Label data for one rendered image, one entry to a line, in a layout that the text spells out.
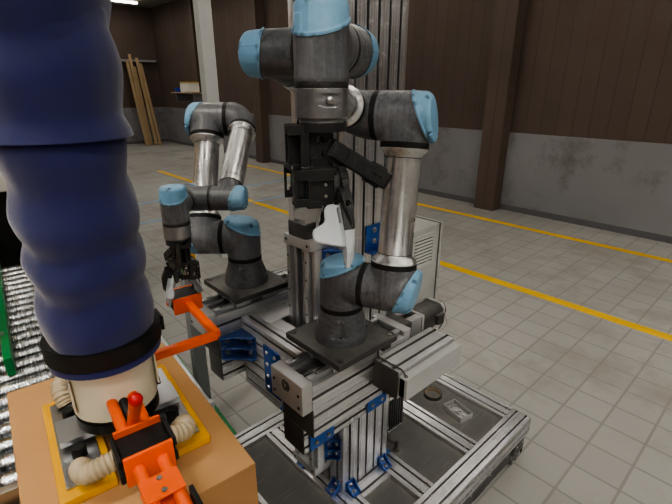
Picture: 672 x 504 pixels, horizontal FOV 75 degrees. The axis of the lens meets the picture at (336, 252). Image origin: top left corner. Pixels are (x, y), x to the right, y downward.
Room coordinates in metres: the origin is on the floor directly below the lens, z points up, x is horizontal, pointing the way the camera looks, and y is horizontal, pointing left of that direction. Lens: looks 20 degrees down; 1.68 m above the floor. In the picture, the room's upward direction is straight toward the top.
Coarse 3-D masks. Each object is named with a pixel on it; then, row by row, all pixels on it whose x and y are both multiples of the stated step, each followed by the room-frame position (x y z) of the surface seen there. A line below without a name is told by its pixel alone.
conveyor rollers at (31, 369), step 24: (24, 288) 2.42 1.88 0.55; (24, 312) 2.11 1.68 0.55; (24, 336) 1.88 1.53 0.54; (0, 360) 1.68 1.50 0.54; (24, 360) 1.66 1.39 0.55; (0, 384) 1.53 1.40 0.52; (24, 384) 1.51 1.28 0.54; (0, 408) 1.38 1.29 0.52; (0, 432) 1.24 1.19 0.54; (0, 480) 1.03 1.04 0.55
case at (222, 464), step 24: (168, 360) 1.08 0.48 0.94; (48, 384) 0.97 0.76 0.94; (192, 384) 0.97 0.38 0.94; (24, 408) 0.88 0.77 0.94; (24, 432) 0.80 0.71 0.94; (216, 432) 0.80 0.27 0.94; (24, 456) 0.73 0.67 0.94; (48, 456) 0.73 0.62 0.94; (192, 456) 0.73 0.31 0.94; (216, 456) 0.73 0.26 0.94; (240, 456) 0.73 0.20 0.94; (24, 480) 0.67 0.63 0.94; (48, 480) 0.67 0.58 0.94; (192, 480) 0.67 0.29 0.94; (216, 480) 0.67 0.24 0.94; (240, 480) 0.69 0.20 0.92
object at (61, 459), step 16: (48, 416) 0.83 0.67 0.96; (64, 416) 0.80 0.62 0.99; (48, 432) 0.78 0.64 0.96; (64, 448) 0.73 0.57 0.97; (80, 448) 0.70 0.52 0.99; (96, 448) 0.73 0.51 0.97; (64, 464) 0.68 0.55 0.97; (64, 480) 0.65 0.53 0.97; (112, 480) 0.65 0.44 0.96; (64, 496) 0.61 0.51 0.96; (80, 496) 0.62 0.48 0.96
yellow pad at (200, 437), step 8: (160, 368) 1.01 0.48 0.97; (160, 376) 0.97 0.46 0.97; (168, 376) 0.98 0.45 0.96; (176, 384) 0.95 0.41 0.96; (184, 400) 0.88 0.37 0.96; (168, 408) 0.82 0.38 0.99; (176, 408) 0.82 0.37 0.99; (184, 408) 0.85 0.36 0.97; (192, 408) 0.86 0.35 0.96; (160, 416) 0.82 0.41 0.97; (168, 416) 0.81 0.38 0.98; (176, 416) 0.81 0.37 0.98; (192, 416) 0.83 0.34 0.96; (200, 424) 0.80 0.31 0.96; (200, 432) 0.78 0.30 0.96; (192, 440) 0.75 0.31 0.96; (200, 440) 0.76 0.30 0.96; (208, 440) 0.77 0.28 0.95; (184, 448) 0.73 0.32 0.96; (192, 448) 0.74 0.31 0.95
